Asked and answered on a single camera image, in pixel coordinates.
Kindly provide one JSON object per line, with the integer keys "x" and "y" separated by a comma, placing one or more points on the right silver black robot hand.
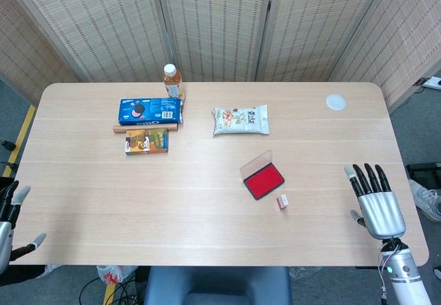
{"x": 382, "y": 215}

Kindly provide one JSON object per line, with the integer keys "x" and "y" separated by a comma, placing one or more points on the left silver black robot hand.
{"x": 5, "y": 236}

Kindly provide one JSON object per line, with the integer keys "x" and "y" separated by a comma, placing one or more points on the small red white stamp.
{"x": 283, "y": 201}

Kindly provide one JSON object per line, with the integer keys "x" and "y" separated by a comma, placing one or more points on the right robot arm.
{"x": 406, "y": 277}

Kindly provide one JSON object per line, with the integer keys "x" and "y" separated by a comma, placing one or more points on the grey sneaker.
{"x": 427, "y": 200}

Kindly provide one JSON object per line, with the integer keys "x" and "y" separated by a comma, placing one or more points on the black stand foot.
{"x": 8, "y": 164}
{"x": 7, "y": 144}

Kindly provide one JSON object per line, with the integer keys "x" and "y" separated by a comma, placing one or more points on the white red plastic bag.
{"x": 112, "y": 273}

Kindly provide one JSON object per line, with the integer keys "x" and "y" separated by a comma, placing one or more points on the round white plastic lid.
{"x": 335, "y": 102}

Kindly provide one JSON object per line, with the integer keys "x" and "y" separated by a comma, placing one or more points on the red ink pad case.
{"x": 263, "y": 182}

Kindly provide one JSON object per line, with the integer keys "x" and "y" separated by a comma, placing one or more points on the white power strip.
{"x": 430, "y": 83}

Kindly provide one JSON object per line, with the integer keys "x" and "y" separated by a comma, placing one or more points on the brown cardboard tube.
{"x": 119, "y": 129}

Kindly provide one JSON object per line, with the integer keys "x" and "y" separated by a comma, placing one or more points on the orange colourful snack box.
{"x": 146, "y": 142}

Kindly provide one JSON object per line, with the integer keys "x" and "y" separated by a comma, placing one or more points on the white snack bag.
{"x": 241, "y": 120}

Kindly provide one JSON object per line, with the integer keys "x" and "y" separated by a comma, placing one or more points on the woven folding screen panel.
{"x": 213, "y": 26}
{"x": 20, "y": 50}
{"x": 317, "y": 26}
{"x": 103, "y": 26}
{"x": 406, "y": 43}

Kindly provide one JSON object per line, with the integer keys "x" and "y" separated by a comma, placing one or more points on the blue-grey padded seat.
{"x": 217, "y": 284}

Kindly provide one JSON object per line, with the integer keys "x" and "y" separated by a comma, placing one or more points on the blue Oreo cookie box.
{"x": 150, "y": 110}

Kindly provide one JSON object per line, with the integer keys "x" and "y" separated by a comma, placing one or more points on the tea bottle white cap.
{"x": 171, "y": 81}

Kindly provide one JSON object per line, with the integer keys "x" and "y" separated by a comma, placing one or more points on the black metal base frame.
{"x": 423, "y": 168}

